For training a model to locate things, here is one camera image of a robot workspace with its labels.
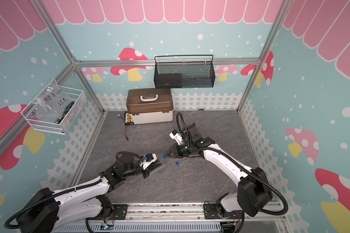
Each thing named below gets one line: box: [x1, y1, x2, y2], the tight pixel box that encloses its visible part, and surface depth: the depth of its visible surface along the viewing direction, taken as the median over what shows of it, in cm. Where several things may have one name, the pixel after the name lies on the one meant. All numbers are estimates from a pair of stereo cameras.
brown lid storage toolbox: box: [125, 88, 174, 125], surface depth 103 cm
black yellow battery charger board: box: [124, 111, 135, 126], surface depth 114 cm
